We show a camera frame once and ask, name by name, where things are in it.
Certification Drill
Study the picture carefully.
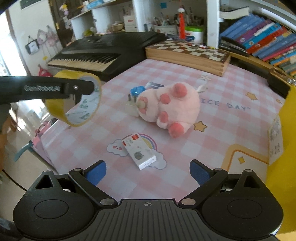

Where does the yellow tape roll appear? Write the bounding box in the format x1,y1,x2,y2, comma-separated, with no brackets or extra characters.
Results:
45,70,102,127

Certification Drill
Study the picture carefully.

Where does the small white red box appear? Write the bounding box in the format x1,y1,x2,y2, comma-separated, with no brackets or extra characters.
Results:
122,133,157,170

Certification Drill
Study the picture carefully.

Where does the pink plush pig toy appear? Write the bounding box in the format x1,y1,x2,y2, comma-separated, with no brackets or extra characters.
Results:
136,82,200,138

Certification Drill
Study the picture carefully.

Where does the pink hanging bag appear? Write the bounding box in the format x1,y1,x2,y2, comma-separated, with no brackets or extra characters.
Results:
38,64,53,77

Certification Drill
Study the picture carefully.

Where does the black electronic keyboard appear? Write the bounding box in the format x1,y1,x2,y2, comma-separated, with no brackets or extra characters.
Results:
48,32,166,82

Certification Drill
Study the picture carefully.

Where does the pink checkered table mat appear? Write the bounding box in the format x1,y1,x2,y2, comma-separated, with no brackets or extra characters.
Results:
42,59,285,200

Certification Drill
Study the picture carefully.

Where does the blue crumpled wrapper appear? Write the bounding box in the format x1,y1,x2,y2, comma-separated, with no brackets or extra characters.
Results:
130,86,146,97

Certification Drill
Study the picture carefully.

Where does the yellow cardboard box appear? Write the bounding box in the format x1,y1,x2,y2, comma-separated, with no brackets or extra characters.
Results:
265,87,295,240

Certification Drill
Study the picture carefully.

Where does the white blue card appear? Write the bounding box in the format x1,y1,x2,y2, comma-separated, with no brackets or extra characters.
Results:
145,81,165,89

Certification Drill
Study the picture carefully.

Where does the wooden chess board box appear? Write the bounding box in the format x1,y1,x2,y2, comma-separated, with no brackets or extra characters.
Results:
145,40,231,77

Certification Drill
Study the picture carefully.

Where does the white green lidded jar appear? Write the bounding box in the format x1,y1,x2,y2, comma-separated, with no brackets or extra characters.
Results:
185,26,204,44

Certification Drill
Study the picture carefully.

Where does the red tassel ornament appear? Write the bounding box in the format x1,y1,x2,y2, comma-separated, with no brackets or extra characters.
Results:
178,8,185,40

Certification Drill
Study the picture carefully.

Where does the row of colourful books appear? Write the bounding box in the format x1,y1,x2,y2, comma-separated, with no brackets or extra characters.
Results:
219,14,295,77

